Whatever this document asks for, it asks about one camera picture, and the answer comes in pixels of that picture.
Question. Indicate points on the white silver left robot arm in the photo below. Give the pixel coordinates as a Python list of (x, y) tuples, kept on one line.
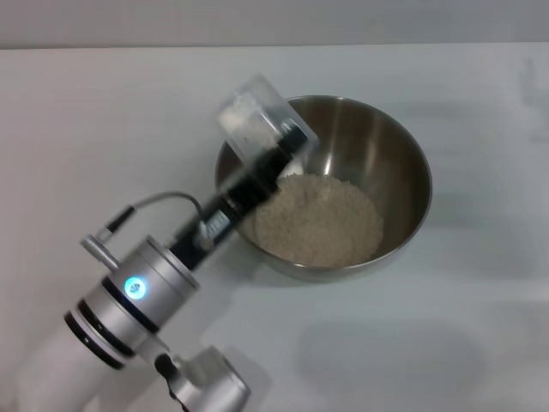
[(128, 309)]

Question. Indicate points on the clear plastic measuring cup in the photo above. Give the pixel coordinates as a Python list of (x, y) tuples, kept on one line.
[(261, 120)]

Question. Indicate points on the white rice grains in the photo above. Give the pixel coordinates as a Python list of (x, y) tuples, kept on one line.
[(319, 219)]

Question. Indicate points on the stainless steel mixing bowl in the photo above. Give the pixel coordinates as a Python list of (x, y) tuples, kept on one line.
[(386, 171)]

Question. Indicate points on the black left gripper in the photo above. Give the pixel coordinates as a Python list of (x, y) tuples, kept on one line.
[(210, 232)]

